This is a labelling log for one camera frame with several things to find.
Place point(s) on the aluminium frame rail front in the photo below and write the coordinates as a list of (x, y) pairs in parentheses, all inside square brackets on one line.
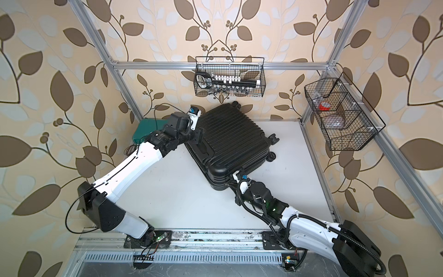
[(184, 240)]

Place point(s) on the back wire basket black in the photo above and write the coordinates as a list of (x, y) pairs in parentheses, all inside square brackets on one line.
[(229, 75)]

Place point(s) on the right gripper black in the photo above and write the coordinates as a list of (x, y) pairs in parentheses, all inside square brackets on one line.
[(239, 199)]

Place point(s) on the black hard-shell suitcase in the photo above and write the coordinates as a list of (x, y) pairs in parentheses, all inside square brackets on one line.
[(231, 142)]

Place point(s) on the wire basket black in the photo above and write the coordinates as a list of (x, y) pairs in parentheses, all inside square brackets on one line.
[(229, 75), (363, 123)]

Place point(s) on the red object in basket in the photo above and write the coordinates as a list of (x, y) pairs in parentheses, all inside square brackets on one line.
[(324, 106)]

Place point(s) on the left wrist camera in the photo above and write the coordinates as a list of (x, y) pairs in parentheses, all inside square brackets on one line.
[(184, 122)]

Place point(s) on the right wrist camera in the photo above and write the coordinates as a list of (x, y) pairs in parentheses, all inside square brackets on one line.
[(244, 184)]

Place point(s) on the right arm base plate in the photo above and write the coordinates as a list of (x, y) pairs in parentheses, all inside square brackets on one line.
[(270, 242)]

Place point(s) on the clear plastic bag in basket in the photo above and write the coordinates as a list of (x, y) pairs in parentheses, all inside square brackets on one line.
[(334, 122)]

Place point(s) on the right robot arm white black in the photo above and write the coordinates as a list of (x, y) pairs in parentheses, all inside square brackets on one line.
[(343, 243)]

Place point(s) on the socket wrench set in basket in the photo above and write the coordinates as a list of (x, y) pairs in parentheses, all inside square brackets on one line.
[(206, 80)]

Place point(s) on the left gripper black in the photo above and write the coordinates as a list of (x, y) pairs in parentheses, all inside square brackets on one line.
[(198, 135)]

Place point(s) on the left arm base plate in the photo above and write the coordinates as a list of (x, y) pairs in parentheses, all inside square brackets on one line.
[(161, 238)]

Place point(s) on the green plastic tool case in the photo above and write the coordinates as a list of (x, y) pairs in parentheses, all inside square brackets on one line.
[(145, 127)]

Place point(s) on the right wire basket black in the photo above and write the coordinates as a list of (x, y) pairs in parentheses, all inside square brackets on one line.
[(363, 123)]

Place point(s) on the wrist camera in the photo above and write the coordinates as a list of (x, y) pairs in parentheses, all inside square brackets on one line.
[(244, 184), (184, 122)]

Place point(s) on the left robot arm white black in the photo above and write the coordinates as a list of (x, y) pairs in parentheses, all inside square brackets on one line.
[(98, 201)]

